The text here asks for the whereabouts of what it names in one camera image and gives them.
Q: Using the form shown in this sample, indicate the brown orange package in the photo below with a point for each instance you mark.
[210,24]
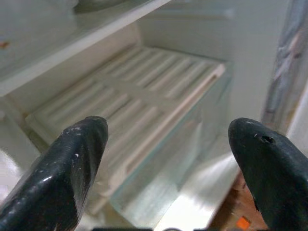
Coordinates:
[237,204]

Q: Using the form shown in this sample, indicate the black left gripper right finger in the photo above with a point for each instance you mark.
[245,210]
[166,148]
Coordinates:
[276,173]

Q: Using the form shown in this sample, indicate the white fridge interior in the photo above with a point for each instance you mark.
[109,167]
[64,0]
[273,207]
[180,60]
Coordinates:
[240,36]

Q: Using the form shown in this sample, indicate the glass fridge shelf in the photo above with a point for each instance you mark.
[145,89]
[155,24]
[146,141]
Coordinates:
[187,154]

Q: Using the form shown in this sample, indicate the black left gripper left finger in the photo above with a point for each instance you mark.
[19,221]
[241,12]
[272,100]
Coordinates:
[55,178]

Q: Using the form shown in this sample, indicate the white fridge shelf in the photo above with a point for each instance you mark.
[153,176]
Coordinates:
[79,41]

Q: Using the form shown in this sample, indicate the white ribbed fridge tray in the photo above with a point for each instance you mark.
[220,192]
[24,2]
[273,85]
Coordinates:
[149,84]

